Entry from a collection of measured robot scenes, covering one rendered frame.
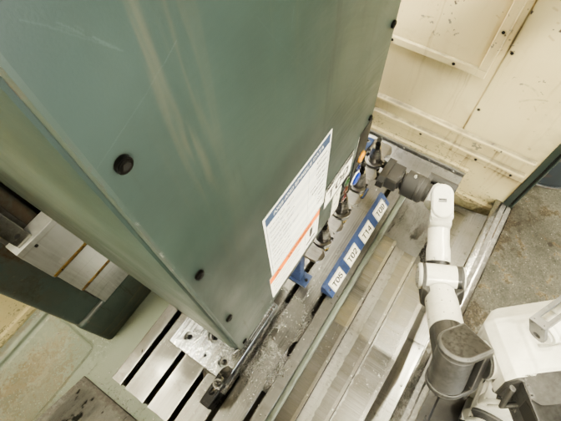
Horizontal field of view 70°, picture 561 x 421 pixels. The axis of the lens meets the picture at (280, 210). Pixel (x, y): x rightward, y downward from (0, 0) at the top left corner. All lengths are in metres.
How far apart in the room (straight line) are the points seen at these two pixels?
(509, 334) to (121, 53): 1.03
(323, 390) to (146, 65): 1.46
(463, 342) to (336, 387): 0.65
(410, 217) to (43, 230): 1.37
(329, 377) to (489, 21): 1.27
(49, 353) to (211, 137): 1.81
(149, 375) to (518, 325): 1.11
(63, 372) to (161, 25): 1.85
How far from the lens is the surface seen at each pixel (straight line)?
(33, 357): 2.07
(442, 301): 1.19
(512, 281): 2.74
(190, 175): 0.28
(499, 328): 1.11
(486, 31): 1.42
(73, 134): 0.20
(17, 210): 1.18
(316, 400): 1.60
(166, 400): 1.48
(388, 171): 1.35
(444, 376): 1.09
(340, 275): 1.46
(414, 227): 1.82
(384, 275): 1.72
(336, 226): 1.22
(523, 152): 1.68
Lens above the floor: 2.32
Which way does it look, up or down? 63 degrees down
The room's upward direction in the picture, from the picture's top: 5 degrees counter-clockwise
